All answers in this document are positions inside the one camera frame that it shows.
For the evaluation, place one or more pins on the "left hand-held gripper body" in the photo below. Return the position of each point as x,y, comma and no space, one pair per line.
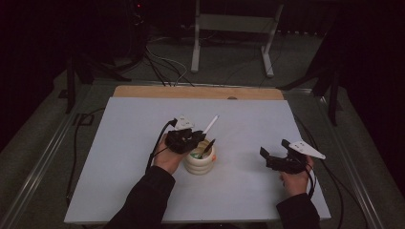
181,141

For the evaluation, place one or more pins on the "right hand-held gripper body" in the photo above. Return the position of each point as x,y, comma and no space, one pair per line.
286,165

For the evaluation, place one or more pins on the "black pen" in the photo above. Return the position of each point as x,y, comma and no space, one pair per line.
208,147

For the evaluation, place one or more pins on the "white pen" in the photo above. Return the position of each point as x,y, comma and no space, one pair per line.
211,124

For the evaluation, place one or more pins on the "green glue stick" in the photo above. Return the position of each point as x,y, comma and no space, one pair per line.
195,156

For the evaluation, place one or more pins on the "cream ribbed pen holder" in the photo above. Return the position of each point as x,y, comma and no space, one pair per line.
200,167

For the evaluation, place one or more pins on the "person's right hand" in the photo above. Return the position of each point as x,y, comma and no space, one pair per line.
296,185

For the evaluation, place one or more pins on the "person's left hand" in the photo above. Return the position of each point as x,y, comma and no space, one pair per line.
168,160

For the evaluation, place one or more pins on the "white table cover sheet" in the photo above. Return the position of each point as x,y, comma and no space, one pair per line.
248,194

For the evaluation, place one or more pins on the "black tripod stand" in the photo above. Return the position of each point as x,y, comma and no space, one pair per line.
70,92
333,101

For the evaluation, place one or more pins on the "dark equipment with red light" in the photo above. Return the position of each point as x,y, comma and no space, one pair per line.
137,19

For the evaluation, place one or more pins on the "aluminium floor rail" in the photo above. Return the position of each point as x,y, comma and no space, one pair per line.
353,178
38,168

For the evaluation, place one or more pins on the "white metal stand frame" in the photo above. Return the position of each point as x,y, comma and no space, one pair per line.
234,24

